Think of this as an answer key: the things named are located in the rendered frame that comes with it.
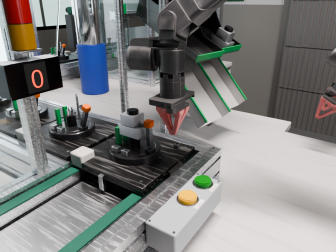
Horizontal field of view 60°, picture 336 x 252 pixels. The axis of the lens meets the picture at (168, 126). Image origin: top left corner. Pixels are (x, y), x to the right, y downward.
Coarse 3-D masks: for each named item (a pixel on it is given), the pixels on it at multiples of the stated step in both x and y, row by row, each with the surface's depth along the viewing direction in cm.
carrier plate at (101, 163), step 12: (108, 144) 84; (168, 144) 84; (96, 156) 77; (108, 156) 77; (168, 156) 77; (180, 156) 77; (84, 168) 74; (96, 168) 72; (108, 168) 72; (120, 168) 72; (132, 168) 72; (144, 168) 72; (156, 168) 72; (168, 168) 72; (108, 180) 70; (120, 180) 68; (132, 180) 67; (144, 180) 67; (156, 180) 69; (144, 192) 65
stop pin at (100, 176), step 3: (99, 174) 70; (102, 174) 70; (99, 177) 70; (102, 177) 69; (99, 180) 70; (102, 180) 70; (105, 180) 71; (99, 183) 71; (102, 183) 70; (105, 183) 71; (99, 186) 71; (102, 186) 70; (105, 186) 71; (102, 189) 71
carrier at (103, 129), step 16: (64, 112) 93; (48, 128) 89; (64, 128) 86; (80, 128) 88; (96, 128) 94; (112, 128) 94; (48, 144) 84; (64, 144) 84; (80, 144) 84; (96, 144) 86
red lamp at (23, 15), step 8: (0, 0) 54; (8, 0) 53; (16, 0) 54; (24, 0) 55; (8, 8) 54; (16, 8) 54; (24, 8) 55; (8, 16) 55; (16, 16) 55; (24, 16) 56
